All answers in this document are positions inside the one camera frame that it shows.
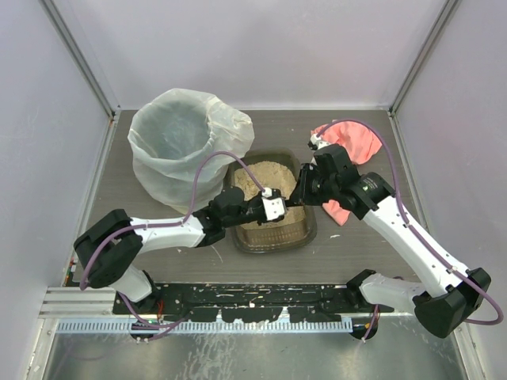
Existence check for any beige cat litter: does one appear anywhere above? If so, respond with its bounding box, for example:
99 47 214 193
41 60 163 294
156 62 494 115
234 160 307 230

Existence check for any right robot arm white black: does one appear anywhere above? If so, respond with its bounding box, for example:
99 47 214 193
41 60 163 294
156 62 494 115
289 142 491 338

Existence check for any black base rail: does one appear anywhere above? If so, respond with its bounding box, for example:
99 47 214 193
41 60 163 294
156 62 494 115
133 283 374 323

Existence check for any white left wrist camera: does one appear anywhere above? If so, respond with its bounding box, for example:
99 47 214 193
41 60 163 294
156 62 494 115
261 188 286 222

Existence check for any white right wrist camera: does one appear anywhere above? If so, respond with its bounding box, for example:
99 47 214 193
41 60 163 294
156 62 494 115
308 134 330 151

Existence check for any grey slotted cable duct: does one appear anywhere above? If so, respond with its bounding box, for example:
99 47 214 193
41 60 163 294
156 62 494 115
55 317 353 334

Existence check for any translucent plastic trash bag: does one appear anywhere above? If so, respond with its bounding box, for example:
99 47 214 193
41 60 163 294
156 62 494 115
128 89 254 214

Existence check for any dark translucent litter box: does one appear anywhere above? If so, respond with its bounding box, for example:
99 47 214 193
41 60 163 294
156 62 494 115
224 148 317 253

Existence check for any pink cloth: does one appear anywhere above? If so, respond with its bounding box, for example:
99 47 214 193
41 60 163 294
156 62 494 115
320 121 383 226

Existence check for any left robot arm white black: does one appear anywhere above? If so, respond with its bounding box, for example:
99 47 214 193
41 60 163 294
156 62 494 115
74 187 286 314

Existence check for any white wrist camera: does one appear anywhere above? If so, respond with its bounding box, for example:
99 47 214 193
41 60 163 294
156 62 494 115
261 188 286 222
308 134 330 151

